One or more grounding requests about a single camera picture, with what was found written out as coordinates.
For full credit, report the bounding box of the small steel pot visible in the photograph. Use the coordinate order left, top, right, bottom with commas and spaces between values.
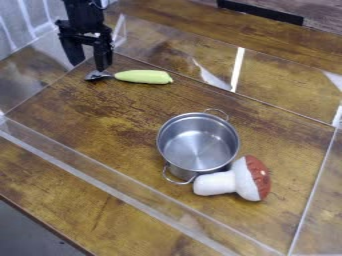
157, 108, 241, 185

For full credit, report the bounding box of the plush red white mushroom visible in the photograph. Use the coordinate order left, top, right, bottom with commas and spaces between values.
193, 155, 272, 201

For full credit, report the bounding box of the clear acrylic enclosure wall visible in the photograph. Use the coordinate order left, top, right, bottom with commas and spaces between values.
0, 0, 342, 256

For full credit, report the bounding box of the green handled metal spoon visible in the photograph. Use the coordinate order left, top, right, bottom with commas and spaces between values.
85, 70, 174, 85

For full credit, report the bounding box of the black bar in background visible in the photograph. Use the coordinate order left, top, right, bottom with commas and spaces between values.
217, 0, 305, 26

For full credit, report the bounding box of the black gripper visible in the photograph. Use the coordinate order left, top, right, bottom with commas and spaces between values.
57, 0, 113, 71

